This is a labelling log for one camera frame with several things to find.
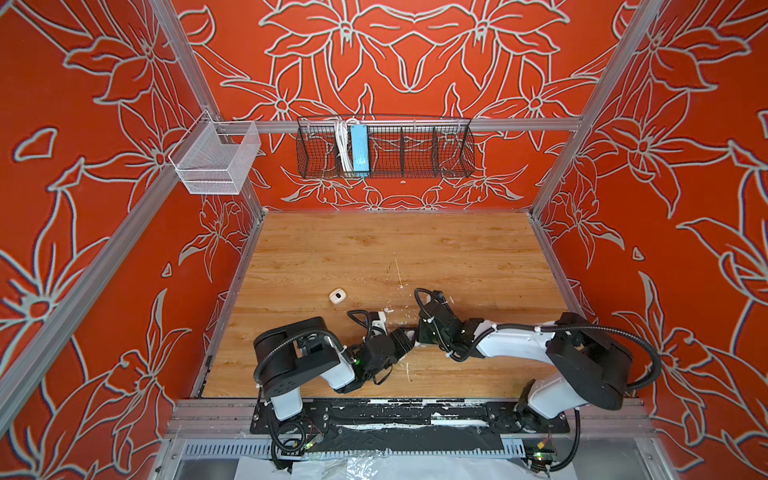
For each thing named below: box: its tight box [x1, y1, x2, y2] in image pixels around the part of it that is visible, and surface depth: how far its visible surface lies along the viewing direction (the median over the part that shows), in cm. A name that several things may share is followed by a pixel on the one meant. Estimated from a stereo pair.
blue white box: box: [351, 124, 370, 177], surface depth 92 cm
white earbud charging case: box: [328, 288, 347, 304], surface depth 96 cm
